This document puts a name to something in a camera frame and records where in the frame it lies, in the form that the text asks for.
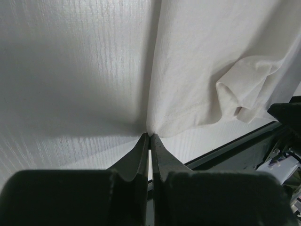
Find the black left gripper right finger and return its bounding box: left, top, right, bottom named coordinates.
left=150, top=134, right=298, bottom=226

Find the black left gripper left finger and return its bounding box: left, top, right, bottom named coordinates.
left=0, top=134, right=149, bottom=226

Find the white green-sleeved Charlie Brown shirt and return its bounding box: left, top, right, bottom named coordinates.
left=146, top=0, right=301, bottom=137

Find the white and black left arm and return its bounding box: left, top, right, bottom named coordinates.
left=0, top=97, right=301, bottom=226

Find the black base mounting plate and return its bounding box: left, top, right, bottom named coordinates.
left=183, top=122, right=301, bottom=172

